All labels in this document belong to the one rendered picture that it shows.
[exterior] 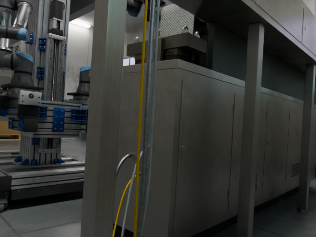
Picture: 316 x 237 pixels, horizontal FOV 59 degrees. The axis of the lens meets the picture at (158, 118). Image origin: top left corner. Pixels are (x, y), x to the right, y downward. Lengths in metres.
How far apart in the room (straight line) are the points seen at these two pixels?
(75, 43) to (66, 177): 6.25
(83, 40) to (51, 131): 6.22
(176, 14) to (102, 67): 0.99
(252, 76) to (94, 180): 0.98
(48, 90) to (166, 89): 1.28
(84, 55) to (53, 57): 5.80
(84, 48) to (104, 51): 7.51
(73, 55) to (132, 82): 6.69
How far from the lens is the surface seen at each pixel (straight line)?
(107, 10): 0.73
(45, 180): 2.10
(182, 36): 1.30
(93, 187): 0.72
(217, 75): 1.47
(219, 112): 1.48
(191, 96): 1.26
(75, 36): 8.15
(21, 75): 2.15
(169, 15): 1.67
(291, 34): 1.84
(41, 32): 2.45
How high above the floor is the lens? 0.63
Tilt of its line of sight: level
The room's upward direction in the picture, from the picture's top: 3 degrees clockwise
